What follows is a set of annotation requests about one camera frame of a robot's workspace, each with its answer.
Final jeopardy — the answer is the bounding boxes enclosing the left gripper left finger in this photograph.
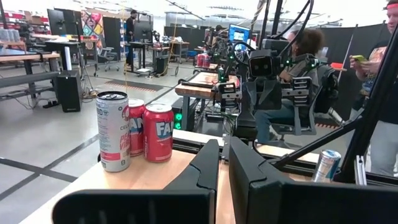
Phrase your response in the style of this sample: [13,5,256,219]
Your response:
[52,139,220,224]

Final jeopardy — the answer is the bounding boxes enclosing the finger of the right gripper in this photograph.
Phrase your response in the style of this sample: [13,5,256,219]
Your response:
[217,82,243,108]
[281,76,313,106]

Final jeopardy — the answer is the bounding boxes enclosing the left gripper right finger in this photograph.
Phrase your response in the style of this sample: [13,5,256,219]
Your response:
[228,136,398,224]

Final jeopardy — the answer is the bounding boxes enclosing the red Fanta can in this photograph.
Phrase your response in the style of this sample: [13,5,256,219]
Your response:
[142,103,175,163]
[127,98,147,157]

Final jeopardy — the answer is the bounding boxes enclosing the white Celsius Peach Vibe can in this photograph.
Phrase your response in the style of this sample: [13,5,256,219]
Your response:
[95,90,132,173]

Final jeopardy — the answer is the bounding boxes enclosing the red beverage can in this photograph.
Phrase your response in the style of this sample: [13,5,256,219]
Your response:
[196,53,211,68]

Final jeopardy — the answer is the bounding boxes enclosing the grey office chair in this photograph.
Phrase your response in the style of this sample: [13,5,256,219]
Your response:
[270,63,340,141]

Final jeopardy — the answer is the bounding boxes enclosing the wooden neighbouring table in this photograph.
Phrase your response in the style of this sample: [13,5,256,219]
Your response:
[175,70,242,131]

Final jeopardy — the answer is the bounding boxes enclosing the person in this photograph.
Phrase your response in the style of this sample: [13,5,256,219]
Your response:
[253,28,327,144]
[124,9,138,67]
[348,0,398,177]

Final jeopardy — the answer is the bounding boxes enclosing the black computer green lights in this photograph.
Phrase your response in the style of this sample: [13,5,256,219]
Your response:
[172,98,195,131]

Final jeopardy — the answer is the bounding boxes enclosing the blue screen monitor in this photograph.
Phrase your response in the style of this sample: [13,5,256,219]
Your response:
[228,24,251,44]

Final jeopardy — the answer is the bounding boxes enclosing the black waste bin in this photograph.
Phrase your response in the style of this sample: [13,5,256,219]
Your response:
[154,55,170,75]

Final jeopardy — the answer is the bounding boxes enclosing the slim blue silver can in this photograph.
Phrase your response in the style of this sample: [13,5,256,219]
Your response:
[312,149,342,184]

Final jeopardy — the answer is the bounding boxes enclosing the orange striped floor mat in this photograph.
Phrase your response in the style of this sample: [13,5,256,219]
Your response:
[104,79,165,93]

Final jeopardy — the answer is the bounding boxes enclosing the black standing desk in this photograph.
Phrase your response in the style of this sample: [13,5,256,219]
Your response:
[124,40,154,75]

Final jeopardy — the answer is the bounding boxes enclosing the black office chair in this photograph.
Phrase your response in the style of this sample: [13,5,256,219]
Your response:
[98,46,121,72]

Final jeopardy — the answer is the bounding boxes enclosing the colourful patterned panel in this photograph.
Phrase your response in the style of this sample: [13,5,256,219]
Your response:
[80,11,104,56]

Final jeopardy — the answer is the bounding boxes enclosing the black computer tower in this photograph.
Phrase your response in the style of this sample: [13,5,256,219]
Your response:
[56,70,83,113]

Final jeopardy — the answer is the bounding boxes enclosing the black monitor pair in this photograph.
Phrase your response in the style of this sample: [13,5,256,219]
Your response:
[47,8,82,37]

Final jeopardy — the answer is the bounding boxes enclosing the grey workbench wooden top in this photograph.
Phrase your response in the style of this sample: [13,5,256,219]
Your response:
[0,51,62,102]

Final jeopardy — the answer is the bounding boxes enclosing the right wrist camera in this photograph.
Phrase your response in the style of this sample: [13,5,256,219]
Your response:
[248,49,276,78]

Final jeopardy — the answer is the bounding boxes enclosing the black aluminium rail frame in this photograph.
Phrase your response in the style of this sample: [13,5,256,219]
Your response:
[172,136,398,187]

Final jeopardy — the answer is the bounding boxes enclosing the black overhead rig frame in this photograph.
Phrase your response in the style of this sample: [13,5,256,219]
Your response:
[272,24,398,184]

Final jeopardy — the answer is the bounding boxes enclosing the silver frame bracket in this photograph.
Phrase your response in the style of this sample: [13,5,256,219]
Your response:
[354,154,368,186]

